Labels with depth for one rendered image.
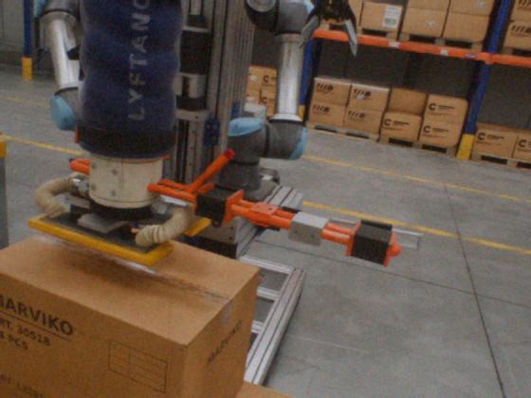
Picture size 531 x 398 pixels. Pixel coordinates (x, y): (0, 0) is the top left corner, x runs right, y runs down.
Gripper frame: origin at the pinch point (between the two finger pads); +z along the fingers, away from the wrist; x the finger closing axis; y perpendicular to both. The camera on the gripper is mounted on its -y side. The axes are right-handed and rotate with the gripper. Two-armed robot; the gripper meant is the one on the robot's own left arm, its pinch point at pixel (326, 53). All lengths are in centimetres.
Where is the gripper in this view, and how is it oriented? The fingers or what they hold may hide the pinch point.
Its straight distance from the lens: 136.2
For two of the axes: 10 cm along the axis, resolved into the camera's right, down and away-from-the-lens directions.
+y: -2.8, 3.0, -9.1
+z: -1.3, 9.3, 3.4
